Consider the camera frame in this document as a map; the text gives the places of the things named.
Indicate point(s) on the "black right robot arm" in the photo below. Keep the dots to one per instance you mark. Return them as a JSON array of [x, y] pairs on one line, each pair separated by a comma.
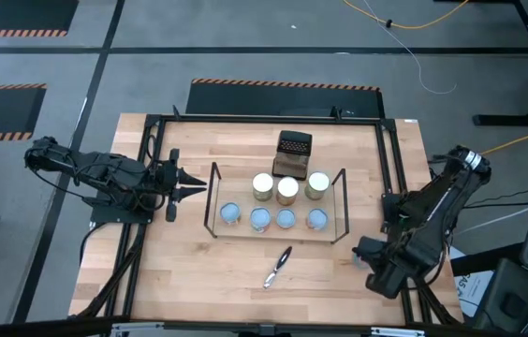
[[442, 201]]

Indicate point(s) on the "olive pineapple label can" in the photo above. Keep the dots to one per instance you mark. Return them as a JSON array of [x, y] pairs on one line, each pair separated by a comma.
[[288, 186]]

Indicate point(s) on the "white paper sheet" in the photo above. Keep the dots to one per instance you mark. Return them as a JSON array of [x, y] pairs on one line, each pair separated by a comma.
[[472, 290]]

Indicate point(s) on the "red mixed fruit can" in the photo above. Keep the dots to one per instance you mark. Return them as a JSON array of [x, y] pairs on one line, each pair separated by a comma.
[[260, 218]]

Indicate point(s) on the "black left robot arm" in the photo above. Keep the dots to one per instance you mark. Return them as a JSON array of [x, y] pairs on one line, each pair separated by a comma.
[[105, 173]]

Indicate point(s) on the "black camera mount rail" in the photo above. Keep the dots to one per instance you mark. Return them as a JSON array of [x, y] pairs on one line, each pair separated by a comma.
[[58, 327]]

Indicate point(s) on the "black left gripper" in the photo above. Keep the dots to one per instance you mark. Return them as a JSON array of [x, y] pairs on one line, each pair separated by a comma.
[[170, 185]]

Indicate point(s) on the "green orange label can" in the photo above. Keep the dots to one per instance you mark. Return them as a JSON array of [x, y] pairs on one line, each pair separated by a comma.
[[318, 181]]

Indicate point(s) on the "black aluminium table frame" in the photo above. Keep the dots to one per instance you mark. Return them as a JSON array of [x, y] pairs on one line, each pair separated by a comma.
[[245, 119]]

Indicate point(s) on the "teal mandarin orange can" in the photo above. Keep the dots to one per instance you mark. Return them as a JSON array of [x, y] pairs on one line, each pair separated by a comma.
[[317, 218]]

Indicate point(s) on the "pale label tin can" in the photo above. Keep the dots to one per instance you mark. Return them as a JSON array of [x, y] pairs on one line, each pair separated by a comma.
[[230, 213]]

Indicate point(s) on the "wooden shelf black metal frame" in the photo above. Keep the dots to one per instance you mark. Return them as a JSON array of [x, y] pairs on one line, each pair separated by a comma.
[[238, 189]]

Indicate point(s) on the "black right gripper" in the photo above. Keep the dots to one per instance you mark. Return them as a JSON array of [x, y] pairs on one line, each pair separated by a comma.
[[395, 273]]

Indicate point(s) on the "black case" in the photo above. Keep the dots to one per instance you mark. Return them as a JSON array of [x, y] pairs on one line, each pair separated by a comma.
[[503, 299]]

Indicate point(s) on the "black desk leg frame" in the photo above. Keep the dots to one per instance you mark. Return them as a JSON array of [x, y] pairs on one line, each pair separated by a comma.
[[517, 120]]

